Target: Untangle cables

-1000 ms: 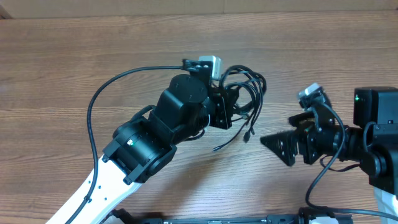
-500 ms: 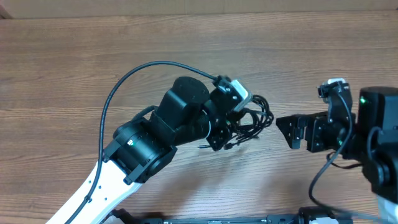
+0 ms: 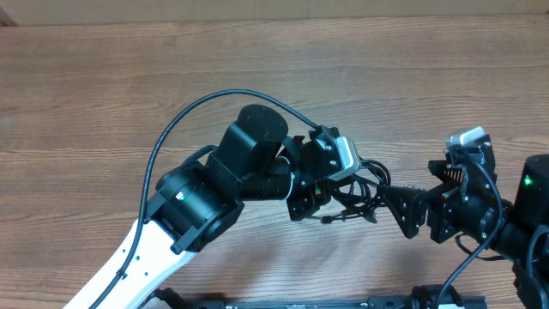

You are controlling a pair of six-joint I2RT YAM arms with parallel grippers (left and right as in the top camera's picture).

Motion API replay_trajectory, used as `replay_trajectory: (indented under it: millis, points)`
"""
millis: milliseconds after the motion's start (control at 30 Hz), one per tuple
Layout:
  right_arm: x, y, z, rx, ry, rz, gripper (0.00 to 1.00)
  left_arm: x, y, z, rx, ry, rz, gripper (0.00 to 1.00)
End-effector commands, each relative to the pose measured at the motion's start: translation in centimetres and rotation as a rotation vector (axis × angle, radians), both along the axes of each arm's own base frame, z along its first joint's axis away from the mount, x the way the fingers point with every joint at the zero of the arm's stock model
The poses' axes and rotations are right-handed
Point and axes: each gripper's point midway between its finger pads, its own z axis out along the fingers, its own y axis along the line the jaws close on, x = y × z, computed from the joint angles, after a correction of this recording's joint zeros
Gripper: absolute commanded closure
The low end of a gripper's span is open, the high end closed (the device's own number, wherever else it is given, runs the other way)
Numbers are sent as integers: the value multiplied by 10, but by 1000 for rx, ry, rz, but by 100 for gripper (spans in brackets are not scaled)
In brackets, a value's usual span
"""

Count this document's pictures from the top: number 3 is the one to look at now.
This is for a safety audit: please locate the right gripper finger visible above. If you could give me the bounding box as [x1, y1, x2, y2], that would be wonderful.
[428, 160, 463, 183]
[379, 185, 426, 239]

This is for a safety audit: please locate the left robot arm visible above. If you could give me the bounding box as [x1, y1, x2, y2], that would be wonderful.
[67, 105, 359, 308]

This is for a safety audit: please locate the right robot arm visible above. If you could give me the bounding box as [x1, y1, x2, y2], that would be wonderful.
[380, 153, 548, 308]

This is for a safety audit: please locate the left camera cable black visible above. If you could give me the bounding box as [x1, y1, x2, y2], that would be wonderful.
[87, 88, 321, 309]

